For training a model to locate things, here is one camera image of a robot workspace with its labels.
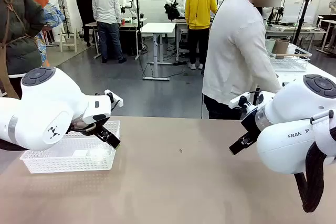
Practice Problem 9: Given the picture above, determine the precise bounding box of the long grey desk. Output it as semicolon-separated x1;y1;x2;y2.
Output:
265;24;328;49

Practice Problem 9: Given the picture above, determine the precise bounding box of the person in yellow hoodie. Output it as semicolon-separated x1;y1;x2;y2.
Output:
184;0;218;70

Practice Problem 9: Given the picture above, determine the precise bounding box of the small wooden stool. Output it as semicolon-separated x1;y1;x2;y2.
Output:
59;27;78;53

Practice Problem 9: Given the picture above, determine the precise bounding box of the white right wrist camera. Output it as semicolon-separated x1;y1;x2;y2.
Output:
228;91;260;110

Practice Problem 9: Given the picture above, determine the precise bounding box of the white standing desk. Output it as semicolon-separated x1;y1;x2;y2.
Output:
140;22;176;81

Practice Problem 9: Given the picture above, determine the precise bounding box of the black camera tripod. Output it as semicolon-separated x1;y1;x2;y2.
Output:
292;0;313;46

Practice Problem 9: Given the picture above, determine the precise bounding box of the person's right forearm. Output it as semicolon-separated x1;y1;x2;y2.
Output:
258;58;284;94

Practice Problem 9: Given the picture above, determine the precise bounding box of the person in white shirt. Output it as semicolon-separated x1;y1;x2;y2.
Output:
91;0;127;64

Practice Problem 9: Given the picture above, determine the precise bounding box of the black bag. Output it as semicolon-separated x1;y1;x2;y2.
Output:
164;2;182;20

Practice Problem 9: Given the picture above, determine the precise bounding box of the white wire dish rack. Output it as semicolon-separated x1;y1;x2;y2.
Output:
266;42;313;72

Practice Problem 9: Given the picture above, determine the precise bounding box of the wooden work desk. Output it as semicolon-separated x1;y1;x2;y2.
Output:
85;18;148;61

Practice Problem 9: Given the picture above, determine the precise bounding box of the person in black clothes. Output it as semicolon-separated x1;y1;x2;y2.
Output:
76;0;97;48

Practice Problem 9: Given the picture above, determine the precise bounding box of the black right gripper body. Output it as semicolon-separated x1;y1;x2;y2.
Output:
240;108;264;138

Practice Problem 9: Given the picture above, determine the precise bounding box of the person in green jacket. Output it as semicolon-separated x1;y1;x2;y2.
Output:
0;0;47;100

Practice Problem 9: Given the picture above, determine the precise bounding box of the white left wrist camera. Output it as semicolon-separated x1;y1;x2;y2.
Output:
104;89;124;109

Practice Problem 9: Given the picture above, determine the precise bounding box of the white perforated plastic basket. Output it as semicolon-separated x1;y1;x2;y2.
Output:
20;120;121;174

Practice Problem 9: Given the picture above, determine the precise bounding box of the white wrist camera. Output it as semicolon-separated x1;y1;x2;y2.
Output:
104;89;124;109
228;91;260;110

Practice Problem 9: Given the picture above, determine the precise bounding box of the person in white sweater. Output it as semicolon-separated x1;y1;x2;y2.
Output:
202;0;293;120

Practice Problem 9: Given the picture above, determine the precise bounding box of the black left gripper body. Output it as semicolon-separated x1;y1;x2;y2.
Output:
68;116;110;135

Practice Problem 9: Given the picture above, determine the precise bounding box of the black braided cable sleeve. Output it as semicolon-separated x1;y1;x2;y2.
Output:
293;126;336;213

